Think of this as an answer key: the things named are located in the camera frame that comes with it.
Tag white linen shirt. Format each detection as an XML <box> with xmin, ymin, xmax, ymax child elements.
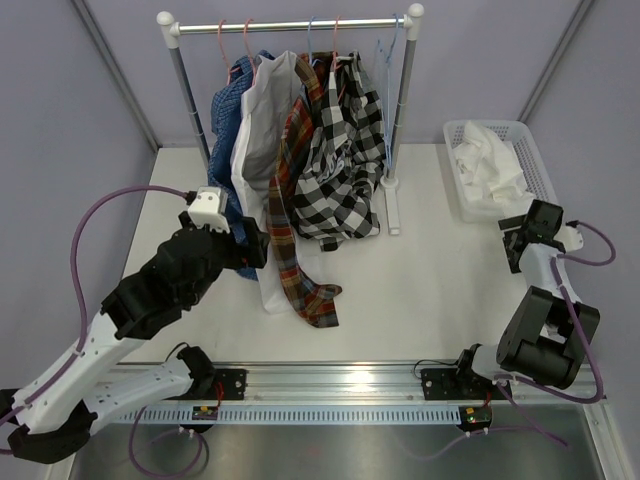
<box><xmin>453</xmin><ymin>121</ymin><xmax>534</xmax><ymax>213</ymax></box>

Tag black white checked shirt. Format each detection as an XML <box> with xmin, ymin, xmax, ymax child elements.
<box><xmin>294</xmin><ymin>51</ymin><xmax>386</xmax><ymax>252</ymax></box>

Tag pink hanger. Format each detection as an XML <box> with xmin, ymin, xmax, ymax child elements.
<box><xmin>242</xmin><ymin>17</ymin><xmax>262</xmax><ymax>90</ymax></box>
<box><xmin>325</xmin><ymin>15</ymin><xmax>353</xmax><ymax>114</ymax></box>
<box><xmin>217</xmin><ymin>18</ymin><xmax>244</xmax><ymax>87</ymax></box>

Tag blue plastic hanger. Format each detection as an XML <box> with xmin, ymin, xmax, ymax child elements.
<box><xmin>374</xmin><ymin>14</ymin><xmax>400</xmax><ymax>171</ymax></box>

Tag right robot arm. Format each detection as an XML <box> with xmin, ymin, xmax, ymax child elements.
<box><xmin>452</xmin><ymin>199</ymin><xmax>600</xmax><ymax>403</ymax></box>

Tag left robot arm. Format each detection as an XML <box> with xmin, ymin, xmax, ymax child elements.
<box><xmin>1</xmin><ymin>213</ymin><xmax>269</xmax><ymax>464</ymax></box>

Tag red brown plaid shirt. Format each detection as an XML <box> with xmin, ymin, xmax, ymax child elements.
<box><xmin>266</xmin><ymin>51</ymin><xmax>342</xmax><ymax>329</ymax></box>

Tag white hanging shirt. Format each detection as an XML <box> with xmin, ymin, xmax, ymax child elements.
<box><xmin>228</xmin><ymin>49</ymin><xmax>324</xmax><ymax>316</ymax></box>

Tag blue checked shirt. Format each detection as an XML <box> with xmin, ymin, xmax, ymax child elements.
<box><xmin>208</xmin><ymin>55</ymin><xmax>254</xmax><ymax>246</ymax></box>

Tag blue hanger on rack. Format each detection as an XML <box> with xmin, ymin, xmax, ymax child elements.
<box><xmin>306</xmin><ymin>16</ymin><xmax>321</xmax><ymax>67</ymax></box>

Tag white plastic basket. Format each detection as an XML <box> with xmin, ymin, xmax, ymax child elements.
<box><xmin>443</xmin><ymin>120</ymin><xmax>558</xmax><ymax>223</ymax></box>

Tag metal clothes rack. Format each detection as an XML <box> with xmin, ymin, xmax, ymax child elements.
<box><xmin>156</xmin><ymin>3</ymin><xmax>424</xmax><ymax>236</ymax></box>

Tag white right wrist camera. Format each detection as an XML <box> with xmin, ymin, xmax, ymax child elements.
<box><xmin>554</xmin><ymin>224</ymin><xmax>584</xmax><ymax>253</ymax></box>

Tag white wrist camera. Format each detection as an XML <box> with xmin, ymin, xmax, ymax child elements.
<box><xmin>554</xmin><ymin>224</ymin><xmax>584</xmax><ymax>253</ymax></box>
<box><xmin>187</xmin><ymin>186</ymin><xmax>230</xmax><ymax>233</ymax></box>

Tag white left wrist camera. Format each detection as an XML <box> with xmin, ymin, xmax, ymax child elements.
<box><xmin>187</xmin><ymin>186</ymin><xmax>230</xmax><ymax>233</ymax></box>

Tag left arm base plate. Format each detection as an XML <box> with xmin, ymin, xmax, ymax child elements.
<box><xmin>179</xmin><ymin>368</ymin><xmax>248</xmax><ymax>401</ymax></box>

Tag purple floor cable left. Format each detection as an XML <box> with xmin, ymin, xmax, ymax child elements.
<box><xmin>127</xmin><ymin>409</ymin><xmax>212</xmax><ymax>475</ymax></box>

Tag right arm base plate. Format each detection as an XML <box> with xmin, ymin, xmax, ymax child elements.
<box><xmin>419</xmin><ymin>366</ymin><xmax>506</xmax><ymax>401</ymax></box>

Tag aluminium mounting rail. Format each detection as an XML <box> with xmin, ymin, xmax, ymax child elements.
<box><xmin>94</xmin><ymin>359</ymin><xmax>609</xmax><ymax>407</ymax></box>

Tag white slotted cable duct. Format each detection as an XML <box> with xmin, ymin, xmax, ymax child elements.
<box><xmin>116</xmin><ymin>404</ymin><xmax>462</xmax><ymax>426</ymax></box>

